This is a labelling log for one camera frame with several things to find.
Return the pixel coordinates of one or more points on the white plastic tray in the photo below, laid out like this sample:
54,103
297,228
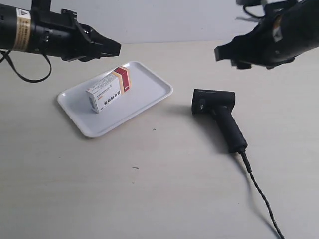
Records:
147,90

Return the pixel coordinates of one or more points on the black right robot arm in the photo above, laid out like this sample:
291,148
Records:
307,25

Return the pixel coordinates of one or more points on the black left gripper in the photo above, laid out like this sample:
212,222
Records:
61,35

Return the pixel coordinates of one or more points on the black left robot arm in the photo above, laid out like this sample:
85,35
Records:
15,30

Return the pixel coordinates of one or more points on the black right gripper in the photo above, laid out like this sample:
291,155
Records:
269,44

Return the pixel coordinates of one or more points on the white red medicine box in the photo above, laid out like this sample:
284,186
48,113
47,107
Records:
109,88

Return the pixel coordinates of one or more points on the black handheld barcode scanner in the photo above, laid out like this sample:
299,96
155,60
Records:
219,105

